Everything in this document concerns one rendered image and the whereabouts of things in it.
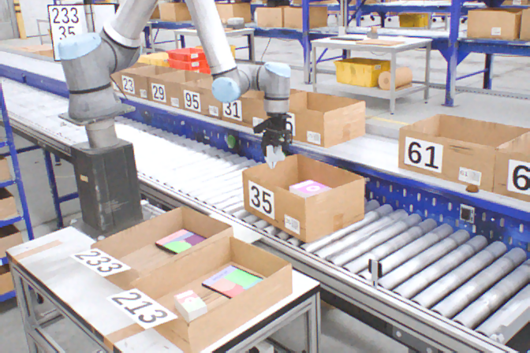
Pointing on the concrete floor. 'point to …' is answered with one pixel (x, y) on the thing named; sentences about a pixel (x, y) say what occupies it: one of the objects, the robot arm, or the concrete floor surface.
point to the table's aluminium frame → (309, 307)
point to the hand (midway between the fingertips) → (270, 165)
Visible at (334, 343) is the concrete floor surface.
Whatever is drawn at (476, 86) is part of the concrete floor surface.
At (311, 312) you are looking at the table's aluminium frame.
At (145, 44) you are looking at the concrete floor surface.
